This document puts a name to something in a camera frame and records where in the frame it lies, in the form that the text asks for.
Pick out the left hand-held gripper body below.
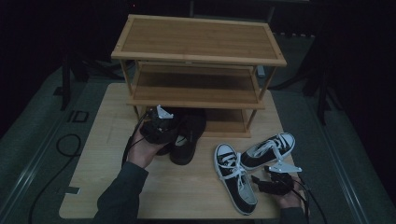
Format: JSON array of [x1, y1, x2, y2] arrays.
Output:
[[139, 105, 181, 146]]

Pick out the black leather shoe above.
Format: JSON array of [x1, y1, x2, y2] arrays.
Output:
[[154, 106, 181, 157], [169, 108, 207, 166]]

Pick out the person's left hand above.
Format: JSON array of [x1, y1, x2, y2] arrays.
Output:
[[126, 122, 169, 169]]

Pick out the right hand-held gripper black cable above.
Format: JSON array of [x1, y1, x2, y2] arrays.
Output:
[[290, 176, 329, 224]]

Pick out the person's right hand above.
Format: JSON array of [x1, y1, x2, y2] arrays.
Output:
[[274, 176, 306, 209]]

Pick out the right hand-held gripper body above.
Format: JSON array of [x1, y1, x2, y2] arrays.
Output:
[[266, 160, 303, 196]]

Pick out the hand-held gripper black cable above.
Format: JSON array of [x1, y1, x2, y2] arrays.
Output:
[[290, 176, 329, 224], [120, 112, 151, 166]]

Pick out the black white canvas sneaker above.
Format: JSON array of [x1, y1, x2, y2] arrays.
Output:
[[240, 132, 296, 171], [213, 143, 259, 217]]

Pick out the wooden shoe rack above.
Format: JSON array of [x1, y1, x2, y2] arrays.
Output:
[[110, 13, 288, 139]]

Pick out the dark metal stand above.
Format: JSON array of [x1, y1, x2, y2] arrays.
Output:
[[60, 54, 73, 111]]

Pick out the left hand-held gripper black cable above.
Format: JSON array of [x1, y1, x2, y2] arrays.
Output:
[[120, 112, 151, 166]]

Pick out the black floor cable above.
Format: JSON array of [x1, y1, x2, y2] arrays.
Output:
[[28, 133, 82, 224]]

